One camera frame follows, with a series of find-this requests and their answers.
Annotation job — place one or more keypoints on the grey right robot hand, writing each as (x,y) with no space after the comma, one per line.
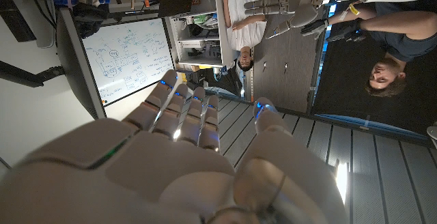
(164,176)

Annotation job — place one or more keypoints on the black computer monitor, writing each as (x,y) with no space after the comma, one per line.
(78,70)

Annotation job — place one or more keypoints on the seated person in dark clothes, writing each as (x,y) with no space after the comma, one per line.
(403,43)

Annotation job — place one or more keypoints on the white shelf unit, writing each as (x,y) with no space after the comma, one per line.
(225,29)

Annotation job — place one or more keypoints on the black backpack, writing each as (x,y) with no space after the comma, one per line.
(88,19)

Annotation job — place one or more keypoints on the person in white t-shirt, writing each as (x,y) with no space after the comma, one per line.
(246,29)

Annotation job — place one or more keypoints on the ceiling light strip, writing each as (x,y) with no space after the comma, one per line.
(342,183)

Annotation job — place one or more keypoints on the whiteboard with blue writing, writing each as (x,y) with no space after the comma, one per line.
(129,56)

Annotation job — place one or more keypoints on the dark tall cabinet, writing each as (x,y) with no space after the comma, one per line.
(286,73)

